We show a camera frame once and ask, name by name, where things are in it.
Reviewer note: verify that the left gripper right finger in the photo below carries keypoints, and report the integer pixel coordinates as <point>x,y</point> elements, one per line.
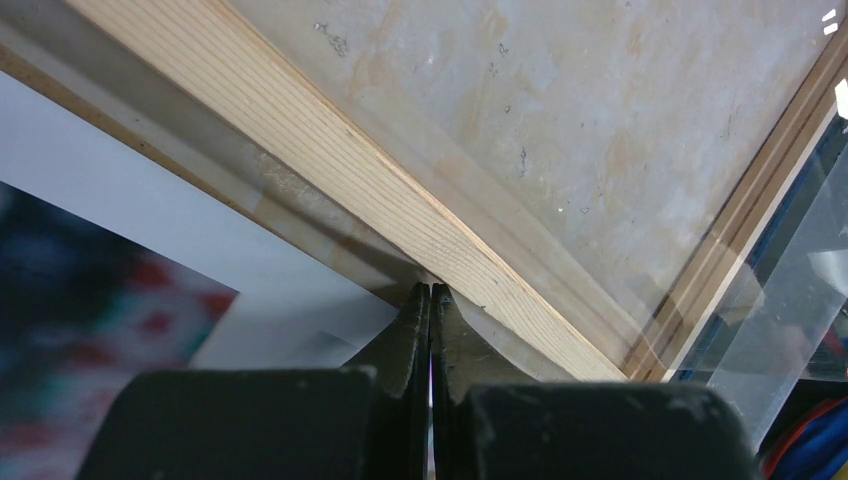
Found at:
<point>460,360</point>

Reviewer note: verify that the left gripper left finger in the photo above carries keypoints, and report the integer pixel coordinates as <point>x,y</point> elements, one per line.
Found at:
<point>396,434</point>

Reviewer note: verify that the transparent plastic sheet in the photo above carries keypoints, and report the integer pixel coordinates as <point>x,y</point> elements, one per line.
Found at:
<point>611,132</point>

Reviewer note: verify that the wooden picture frame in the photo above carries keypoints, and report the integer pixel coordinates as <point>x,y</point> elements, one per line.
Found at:
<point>213,53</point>

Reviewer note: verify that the printed photo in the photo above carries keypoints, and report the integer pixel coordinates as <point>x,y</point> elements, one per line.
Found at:
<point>112,266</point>

